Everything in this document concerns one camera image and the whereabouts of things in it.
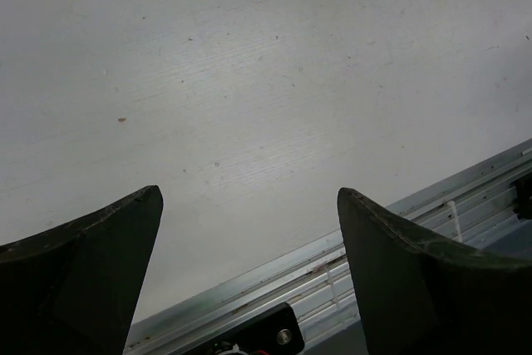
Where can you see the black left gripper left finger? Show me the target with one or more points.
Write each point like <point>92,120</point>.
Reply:
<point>73,289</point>

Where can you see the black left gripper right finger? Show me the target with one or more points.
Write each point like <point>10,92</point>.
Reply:
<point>419,292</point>

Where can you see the aluminium table frame rail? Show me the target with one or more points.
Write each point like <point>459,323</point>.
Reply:
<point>477,205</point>

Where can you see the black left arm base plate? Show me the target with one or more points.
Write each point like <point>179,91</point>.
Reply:
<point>275,331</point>

